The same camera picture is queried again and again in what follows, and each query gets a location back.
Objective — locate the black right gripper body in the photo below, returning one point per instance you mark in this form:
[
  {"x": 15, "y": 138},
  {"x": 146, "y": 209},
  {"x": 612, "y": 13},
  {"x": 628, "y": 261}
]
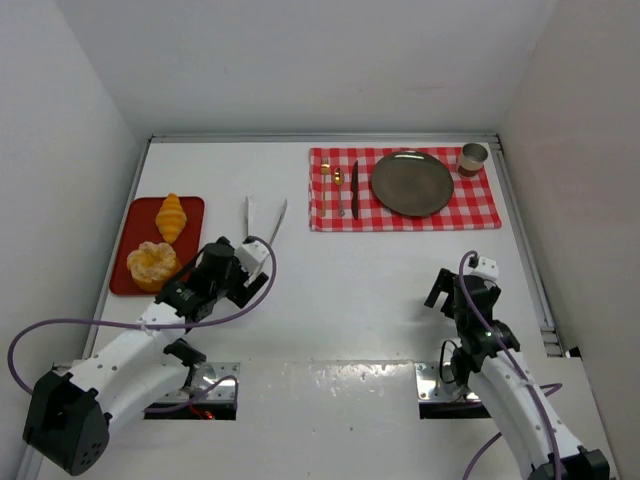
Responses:
[{"x": 445, "y": 285}]

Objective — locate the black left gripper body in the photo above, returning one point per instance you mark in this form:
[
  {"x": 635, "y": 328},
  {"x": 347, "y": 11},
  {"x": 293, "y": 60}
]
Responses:
[{"x": 247, "y": 288}]

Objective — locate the orange croissant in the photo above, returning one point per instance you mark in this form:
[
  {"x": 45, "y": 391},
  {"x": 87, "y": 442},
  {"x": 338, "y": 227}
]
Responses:
[{"x": 171, "y": 219}]

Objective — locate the metal tongs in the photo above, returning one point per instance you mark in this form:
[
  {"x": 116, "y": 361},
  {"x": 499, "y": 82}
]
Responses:
[{"x": 263, "y": 221}]

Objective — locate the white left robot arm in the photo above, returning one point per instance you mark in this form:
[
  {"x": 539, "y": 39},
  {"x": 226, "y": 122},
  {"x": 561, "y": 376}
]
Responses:
[{"x": 72, "y": 416}]

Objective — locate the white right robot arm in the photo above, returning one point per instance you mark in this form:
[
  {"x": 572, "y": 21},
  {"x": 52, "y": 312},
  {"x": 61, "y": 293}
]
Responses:
[{"x": 487, "y": 360}]

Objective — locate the sugared round pastry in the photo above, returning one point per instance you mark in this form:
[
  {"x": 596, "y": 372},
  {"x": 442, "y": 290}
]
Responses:
[{"x": 151, "y": 265}]

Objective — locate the red tray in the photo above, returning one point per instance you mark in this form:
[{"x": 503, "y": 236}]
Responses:
[{"x": 140, "y": 226}]

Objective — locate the dark round plate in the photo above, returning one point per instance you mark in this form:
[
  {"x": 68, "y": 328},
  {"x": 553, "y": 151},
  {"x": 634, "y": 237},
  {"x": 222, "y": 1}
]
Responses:
[{"x": 412, "y": 183}]

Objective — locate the red checkered cloth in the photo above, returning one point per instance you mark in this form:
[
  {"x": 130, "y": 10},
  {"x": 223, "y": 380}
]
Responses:
[{"x": 471, "y": 207}]

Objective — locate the metal cup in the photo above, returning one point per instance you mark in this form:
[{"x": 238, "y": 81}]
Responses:
[{"x": 471, "y": 159}]

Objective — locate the black knife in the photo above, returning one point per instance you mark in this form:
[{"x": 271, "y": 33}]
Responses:
[{"x": 355, "y": 191}]

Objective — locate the gold spoon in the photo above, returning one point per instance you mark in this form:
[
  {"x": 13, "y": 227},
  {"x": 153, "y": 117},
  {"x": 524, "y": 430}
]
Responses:
[{"x": 338, "y": 180}]

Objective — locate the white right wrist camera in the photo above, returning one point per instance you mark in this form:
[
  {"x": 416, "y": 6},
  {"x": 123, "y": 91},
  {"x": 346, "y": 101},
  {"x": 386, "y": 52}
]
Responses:
[{"x": 485, "y": 268}]

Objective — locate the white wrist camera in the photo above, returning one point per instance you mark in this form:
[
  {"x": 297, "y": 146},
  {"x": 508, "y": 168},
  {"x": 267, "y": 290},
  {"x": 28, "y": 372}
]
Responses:
[
  {"x": 485, "y": 268},
  {"x": 251, "y": 255}
]

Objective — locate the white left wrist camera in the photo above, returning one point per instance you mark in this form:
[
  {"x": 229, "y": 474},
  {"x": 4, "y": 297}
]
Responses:
[{"x": 251, "y": 255}]

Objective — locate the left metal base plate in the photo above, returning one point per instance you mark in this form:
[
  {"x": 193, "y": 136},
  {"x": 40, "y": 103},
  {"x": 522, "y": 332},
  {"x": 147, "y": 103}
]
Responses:
[{"x": 217, "y": 378}]

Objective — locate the metal base plate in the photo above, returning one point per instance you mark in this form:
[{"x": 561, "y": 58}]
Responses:
[
  {"x": 217, "y": 378},
  {"x": 435, "y": 385}
]

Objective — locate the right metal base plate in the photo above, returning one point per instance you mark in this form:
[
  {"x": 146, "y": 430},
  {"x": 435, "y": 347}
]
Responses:
[{"x": 435, "y": 385}]

